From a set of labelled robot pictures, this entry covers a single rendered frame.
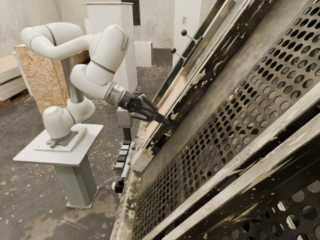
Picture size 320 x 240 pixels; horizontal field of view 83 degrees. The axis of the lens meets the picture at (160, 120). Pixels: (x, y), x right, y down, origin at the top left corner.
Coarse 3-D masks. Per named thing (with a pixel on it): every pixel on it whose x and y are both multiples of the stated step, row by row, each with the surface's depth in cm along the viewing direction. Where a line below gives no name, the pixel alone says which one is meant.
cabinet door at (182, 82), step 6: (180, 78) 116; (180, 84) 109; (174, 90) 115; (180, 90) 102; (174, 96) 110; (168, 102) 117; (162, 108) 122; (168, 108) 110; (162, 114) 115; (150, 126) 130; (150, 132) 122
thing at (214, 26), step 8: (232, 0) 94; (224, 8) 96; (224, 16) 97; (216, 24) 100; (208, 32) 102; (208, 40) 104; (200, 48) 107; (192, 56) 109; (192, 64) 112; (184, 72) 115; (176, 80) 118; (168, 88) 126; (168, 96) 124; (160, 104) 127
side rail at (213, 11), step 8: (216, 0) 114; (224, 0) 114; (216, 8) 116; (208, 16) 118; (200, 24) 123; (208, 24) 121; (200, 32) 124; (192, 40) 127; (184, 56) 132; (176, 64) 136; (176, 72) 139; (168, 80) 143; (160, 88) 149; (160, 96) 150
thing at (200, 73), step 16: (256, 0) 57; (272, 0) 57; (240, 16) 60; (256, 16) 60; (224, 32) 66; (240, 32) 62; (224, 48) 65; (208, 64) 69; (224, 64) 68; (192, 80) 72; (208, 80) 72; (192, 96) 76; (176, 112) 80; (160, 128) 85; (144, 144) 96; (160, 144) 90; (144, 160) 97
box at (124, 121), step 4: (116, 112) 154; (120, 112) 153; (124, 112) 153; (128, 112) 153; (120, 116) 155; (124, 116) 155; (128, 116) 155; (120, 120) 158; (124, 120) 158; (128, 120) 157; (132, 120) 166; (120, 124) 160; (124, 124) 160; (128, 124) 160
